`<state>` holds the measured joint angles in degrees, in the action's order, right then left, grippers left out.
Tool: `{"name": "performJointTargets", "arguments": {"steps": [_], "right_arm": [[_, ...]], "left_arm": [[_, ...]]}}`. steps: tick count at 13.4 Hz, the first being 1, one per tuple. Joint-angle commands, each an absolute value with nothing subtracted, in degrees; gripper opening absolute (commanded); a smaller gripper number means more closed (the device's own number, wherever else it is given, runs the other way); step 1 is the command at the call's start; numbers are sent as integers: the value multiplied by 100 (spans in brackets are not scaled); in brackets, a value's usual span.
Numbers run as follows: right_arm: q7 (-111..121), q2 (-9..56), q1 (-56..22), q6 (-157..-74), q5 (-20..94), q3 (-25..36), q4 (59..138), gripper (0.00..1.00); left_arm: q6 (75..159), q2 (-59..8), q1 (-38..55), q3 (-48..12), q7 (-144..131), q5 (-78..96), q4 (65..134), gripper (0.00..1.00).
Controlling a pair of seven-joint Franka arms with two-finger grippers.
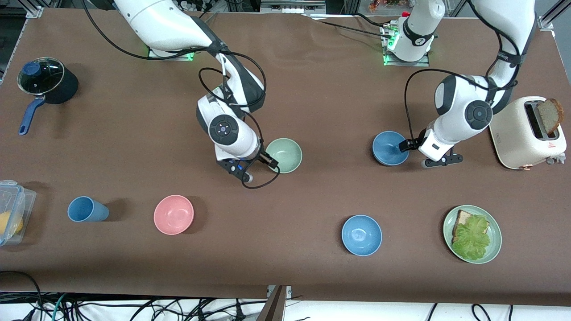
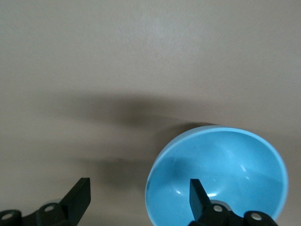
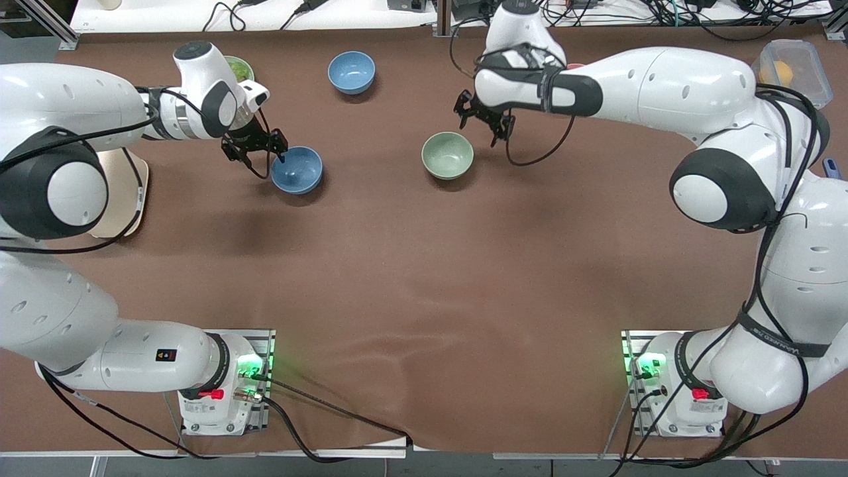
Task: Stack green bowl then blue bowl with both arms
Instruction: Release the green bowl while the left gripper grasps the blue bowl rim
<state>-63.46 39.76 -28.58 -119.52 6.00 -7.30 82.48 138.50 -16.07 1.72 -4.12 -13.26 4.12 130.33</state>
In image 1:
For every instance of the green bowl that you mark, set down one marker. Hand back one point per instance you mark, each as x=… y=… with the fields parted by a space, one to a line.
x=287 y=154

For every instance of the blue bowl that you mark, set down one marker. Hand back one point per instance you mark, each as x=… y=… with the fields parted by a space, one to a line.
x=386 y=149
x=361 y=235

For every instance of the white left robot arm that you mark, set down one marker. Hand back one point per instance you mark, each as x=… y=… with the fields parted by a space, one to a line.
x=464 y=111

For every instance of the pink bowl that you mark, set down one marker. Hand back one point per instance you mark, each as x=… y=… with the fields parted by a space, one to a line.
x=174 y=215

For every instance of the toast slice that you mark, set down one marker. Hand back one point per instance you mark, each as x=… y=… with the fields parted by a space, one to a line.
x=464 y=217

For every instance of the cream white toaster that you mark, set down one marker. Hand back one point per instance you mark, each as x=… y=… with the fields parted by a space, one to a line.
x=513 y=133

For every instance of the green lettuce leaf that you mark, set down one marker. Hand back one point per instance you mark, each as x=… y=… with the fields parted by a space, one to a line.
x=473 y=238

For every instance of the brown table cover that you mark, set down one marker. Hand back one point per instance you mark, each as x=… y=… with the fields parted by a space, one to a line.
x=134 y=133

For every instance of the green plate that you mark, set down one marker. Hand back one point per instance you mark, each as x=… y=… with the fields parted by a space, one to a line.
x=496 y=238

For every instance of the brown bread slice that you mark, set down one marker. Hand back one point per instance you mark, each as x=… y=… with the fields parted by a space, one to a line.
x=548 y=113

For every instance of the white power strip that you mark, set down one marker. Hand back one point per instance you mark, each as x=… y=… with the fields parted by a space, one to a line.
x=292 y=6

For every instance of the blue cup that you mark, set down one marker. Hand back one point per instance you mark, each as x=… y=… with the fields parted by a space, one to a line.
x=87 y=210

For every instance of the dark blue pot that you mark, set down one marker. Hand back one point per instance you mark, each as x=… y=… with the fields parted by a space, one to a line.
x=67 y=87

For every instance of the glass lid with blue knob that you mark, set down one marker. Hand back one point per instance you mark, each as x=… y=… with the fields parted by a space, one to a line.
x=44 y=78

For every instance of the clear plastic container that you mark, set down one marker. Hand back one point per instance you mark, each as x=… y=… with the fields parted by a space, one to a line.
x=26 y=200

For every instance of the yellow lemon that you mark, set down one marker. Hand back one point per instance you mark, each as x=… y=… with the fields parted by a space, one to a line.
x=11 y=223

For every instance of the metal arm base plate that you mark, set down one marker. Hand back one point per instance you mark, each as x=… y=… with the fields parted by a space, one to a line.
x=178 y=58
x=408 y=63

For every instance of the small metal bracket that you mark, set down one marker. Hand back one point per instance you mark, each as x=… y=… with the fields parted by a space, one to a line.
x=287 y=290

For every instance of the brown wooden post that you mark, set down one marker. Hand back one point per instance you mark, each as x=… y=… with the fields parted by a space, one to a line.
x=273 y=307

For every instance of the aluminium frame profile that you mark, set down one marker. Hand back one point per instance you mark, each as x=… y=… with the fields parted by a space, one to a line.
x=553 y=15

